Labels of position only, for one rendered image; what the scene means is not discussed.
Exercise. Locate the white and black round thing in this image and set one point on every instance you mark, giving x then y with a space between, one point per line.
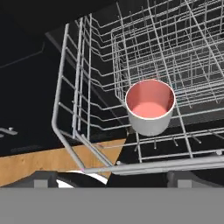
97 177

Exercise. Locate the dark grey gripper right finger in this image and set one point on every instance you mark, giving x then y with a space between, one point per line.
184 178

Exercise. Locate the white cup with pink inside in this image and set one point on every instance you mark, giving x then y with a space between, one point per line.
149 124

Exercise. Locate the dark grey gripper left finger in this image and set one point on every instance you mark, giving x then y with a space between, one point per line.
40 178

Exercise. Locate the small grey metal fitting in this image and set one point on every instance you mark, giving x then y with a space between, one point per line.
8 131

